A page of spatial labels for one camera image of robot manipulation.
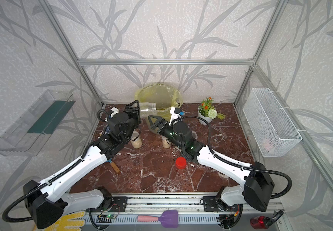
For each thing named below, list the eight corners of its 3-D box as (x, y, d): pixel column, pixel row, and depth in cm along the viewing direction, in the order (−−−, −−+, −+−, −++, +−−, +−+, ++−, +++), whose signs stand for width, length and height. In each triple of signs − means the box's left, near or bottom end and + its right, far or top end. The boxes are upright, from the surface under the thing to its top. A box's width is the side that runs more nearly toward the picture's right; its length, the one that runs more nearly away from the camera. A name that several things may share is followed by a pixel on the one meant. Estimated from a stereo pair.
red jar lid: (175, 169, 88) (175, 167, 86) (175, 158, 93) (175, 156, 91) (187, 169, 88) (187, 167, 86) (186, 158, 93) (186, 156, 91)
